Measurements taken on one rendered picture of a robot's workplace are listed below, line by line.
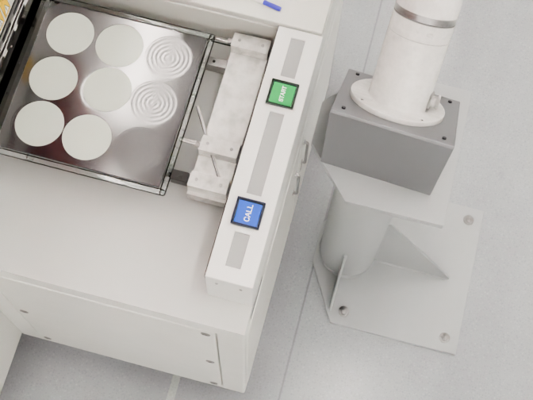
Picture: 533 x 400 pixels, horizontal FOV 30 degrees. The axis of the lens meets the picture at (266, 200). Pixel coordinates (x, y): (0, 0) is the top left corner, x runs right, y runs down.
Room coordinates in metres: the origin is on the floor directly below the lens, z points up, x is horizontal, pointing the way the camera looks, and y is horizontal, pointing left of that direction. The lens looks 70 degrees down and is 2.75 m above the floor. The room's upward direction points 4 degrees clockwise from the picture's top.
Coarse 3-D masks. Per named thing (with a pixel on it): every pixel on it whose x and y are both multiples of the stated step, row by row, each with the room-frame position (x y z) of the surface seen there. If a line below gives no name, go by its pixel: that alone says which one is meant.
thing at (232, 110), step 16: (240, 64) 0.98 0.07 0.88; (256, 64) 0.98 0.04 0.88; (224, 80) 0.94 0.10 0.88; (240, 80) 0.94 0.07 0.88; (256, 80) 0.94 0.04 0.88; (224, 96) 0.90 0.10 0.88; (240, 96) 0.90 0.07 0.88; (256, 96) 0.90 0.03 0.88; (224, 112) 0.86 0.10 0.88; (240, 112) 0.87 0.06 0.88; (208, 128) 0.83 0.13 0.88; (224, 128) 0.83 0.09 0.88; (240, 128) 0.83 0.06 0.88; (208, 160) 0.75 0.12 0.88; (224, 176) 0.72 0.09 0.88; (192, 192) 0.68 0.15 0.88
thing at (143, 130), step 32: (96, 32) 1.02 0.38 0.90; (160, 32) 1.03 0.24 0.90; (32, 64) 0.94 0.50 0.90; (96, 64) 0.94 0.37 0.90; (160, 64) 0.95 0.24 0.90; (192, 64) 0.96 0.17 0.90; (32, 96) 0.86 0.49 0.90; (160, 96) 0.88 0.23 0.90; (128, 128) 0.81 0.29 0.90; (160, 128) 0.81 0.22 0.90; (64, 160) 0.73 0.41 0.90; (96, 160) 0.73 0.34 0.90; (128, 160) 0.74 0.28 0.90; (160, 160) 0.74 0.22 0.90
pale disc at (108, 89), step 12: (96, 72) 0.93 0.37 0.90; (108, 72) 0.93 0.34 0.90; (120, 72) 0.93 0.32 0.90; (84, 84) 0.90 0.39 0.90; (96, 84) 0.90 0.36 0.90; (108, 84) 0.90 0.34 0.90; (120, 84) 0.90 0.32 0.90; (84, 96) 0.87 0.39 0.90; (96, 96) 0.87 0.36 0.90; (108, 96) 0.87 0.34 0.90; (120, 96) 0.87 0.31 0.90; (96, 108) 0.85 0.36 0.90; (108, 108) 0.85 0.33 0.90
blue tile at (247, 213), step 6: (240, 204) 0.63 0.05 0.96; (246, 204) 0.63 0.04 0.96; (252, 204) 0.64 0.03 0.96; (258, 204) 0.64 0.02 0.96; (240, 210) 0.62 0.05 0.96; (246, 210) 0.62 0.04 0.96; (252, 210) 0.62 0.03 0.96; (258, 210) 0.62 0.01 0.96; (240, 216) 0.61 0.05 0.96; (246, 216) 0.61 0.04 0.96; (252, 216) 0.61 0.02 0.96; (258, 216) 0.61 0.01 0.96; (240, 222) 0.60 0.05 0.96; (246, 222) 0.60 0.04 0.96; (252, 222) 0.60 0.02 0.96; (258, 222) 0.60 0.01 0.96
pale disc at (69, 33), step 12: (60, 24) 1.03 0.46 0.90; (72, 24) 1.04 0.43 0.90; (84, 24) 1.04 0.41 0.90; (48, 36) 1.00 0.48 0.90; (60, 36) 1.01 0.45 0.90; (72, 36) 1.01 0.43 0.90; (84, 36) 1.01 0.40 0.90; (60, 48) 0.98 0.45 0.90; (72, 48) 0.98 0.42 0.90; (84, 48) 0.98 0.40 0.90
